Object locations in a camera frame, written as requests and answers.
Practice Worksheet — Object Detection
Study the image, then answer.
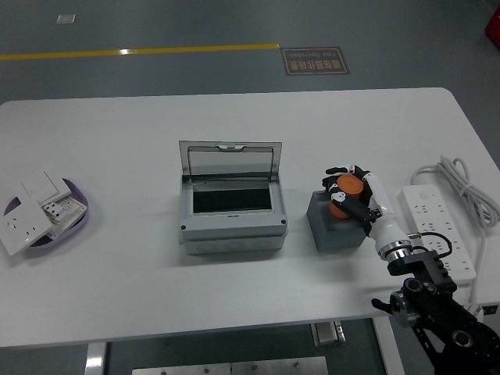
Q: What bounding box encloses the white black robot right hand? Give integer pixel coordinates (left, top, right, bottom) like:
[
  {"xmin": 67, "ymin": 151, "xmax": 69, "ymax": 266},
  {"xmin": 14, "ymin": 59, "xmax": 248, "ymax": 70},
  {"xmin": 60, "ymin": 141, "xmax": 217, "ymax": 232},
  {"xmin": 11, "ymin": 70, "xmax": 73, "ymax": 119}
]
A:
[{"xmin": 322, "ymin": 162, "xmax": 407, "ymax": 255}]

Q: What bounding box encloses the orange cylinder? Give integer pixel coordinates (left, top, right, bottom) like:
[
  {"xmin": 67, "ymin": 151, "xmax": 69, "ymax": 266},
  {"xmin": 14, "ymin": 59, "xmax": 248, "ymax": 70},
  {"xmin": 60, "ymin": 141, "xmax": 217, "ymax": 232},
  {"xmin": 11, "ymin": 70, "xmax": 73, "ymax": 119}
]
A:
[{"xmin": 327, "ymin": 174, "xmax": 364, "ymax": 220}]

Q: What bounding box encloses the grey plastic enclosure box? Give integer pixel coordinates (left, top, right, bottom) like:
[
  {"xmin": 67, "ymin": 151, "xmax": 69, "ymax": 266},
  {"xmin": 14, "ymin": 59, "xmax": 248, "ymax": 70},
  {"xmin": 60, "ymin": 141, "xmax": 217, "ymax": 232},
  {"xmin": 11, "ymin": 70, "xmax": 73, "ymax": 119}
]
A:
[{"xmin": 178, "ymin": 173, "xmax": 289, "ymax": 257}]

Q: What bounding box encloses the smoky transparent box lid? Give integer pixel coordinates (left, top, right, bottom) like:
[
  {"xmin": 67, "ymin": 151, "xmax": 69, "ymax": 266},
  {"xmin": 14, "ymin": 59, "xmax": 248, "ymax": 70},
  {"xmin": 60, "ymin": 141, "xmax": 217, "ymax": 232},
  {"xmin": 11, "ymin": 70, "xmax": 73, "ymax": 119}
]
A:
[{"xmin": 178, "ymin": 140, "xmax": 283, "ymax": 184}]

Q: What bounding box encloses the grey cube with round hole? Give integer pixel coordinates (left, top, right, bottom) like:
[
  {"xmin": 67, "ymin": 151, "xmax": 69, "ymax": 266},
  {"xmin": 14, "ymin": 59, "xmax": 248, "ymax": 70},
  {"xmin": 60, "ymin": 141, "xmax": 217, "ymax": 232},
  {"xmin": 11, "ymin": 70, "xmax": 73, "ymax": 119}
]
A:
[{"xmin": 306, "ymin": 189, "xmax": 372, "ymax": 252}]

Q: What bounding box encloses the white table leg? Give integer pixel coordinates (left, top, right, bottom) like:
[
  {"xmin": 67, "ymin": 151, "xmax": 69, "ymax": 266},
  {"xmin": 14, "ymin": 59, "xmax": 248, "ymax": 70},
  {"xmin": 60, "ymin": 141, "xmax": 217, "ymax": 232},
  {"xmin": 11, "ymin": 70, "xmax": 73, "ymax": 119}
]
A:
[{"xmin": 370, "ymin": 316, "xmax": 405, "ymax": 375}]

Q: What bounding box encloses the red object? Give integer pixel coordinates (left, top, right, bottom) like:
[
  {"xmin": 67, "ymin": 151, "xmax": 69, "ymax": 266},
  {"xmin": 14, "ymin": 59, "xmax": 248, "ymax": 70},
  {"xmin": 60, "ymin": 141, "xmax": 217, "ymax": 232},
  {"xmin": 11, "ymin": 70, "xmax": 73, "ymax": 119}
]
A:
[{"xmin": 483, "ymin": 7, "xmax": 500, "ymax": 40}]

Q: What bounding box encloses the purple plastic tray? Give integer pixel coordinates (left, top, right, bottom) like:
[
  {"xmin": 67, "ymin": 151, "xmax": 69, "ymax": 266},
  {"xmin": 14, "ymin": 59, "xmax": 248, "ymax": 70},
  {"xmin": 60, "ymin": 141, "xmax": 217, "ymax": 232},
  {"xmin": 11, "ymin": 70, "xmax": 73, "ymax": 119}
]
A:
[{"xmin": 2, "ymin": 177, "xmax": 91, "ymax": 257}]

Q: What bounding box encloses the white perforated module plate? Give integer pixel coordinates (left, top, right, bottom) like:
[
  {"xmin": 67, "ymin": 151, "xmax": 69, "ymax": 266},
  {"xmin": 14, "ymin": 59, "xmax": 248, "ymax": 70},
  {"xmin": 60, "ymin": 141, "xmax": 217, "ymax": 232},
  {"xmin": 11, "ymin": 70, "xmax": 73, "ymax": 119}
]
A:
[{"xmin": 46, "ymin": 195, "xmax": 88, "ymax": 239}]

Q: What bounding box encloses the small white socket module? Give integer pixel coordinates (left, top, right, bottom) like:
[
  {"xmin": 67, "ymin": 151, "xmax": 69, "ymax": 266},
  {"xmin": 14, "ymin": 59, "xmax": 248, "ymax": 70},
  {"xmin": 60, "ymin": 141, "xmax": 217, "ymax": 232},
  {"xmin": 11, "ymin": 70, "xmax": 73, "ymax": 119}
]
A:
[{"xmin": 41, "ymin": 201, "xmax": 66, "ymax": 222}]

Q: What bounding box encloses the white five-hole socket plate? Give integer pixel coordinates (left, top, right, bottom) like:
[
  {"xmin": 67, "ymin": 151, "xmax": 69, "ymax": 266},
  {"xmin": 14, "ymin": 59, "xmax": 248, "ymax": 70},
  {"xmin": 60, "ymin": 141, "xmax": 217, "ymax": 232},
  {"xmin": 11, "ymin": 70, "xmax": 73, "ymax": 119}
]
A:
[{"xmin": 0, "ymin": 195, "xmax": 55, "ymax": 257}]

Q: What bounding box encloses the white power cord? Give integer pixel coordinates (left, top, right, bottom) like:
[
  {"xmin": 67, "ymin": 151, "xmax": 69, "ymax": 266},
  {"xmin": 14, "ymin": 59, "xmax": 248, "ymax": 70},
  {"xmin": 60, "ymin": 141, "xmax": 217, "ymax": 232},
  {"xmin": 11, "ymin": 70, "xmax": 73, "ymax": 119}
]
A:
[{"xmin": 409, "ymin": 155, "xmax": 500, "ymax": 313}]

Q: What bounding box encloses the metal under-table bracket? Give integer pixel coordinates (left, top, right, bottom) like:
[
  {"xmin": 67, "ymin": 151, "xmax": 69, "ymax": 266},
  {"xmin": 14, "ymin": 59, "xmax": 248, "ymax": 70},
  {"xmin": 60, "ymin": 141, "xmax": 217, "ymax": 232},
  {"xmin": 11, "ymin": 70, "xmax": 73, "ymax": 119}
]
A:
[{"xmin": 311, "ymin": 320, "xmax": 347, "ymax": 348}]

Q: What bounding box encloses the metal base plate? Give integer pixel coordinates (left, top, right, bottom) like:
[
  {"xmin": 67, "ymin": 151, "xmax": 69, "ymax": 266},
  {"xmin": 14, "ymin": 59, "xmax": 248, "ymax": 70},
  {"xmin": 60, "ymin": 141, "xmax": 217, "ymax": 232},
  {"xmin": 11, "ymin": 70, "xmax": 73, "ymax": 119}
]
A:
[{"xmin": 131, "ymin": 355, "xmax": 329, "ymax": 375}]

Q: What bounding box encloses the white blank switch plate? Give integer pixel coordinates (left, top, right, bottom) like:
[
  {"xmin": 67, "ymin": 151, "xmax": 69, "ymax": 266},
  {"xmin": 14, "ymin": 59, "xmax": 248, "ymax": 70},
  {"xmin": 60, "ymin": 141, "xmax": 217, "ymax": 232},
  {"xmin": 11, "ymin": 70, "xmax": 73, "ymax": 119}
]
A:
[{"xmin": 21, "ymin": 170, "xmax": 73, "ymax": 204}]

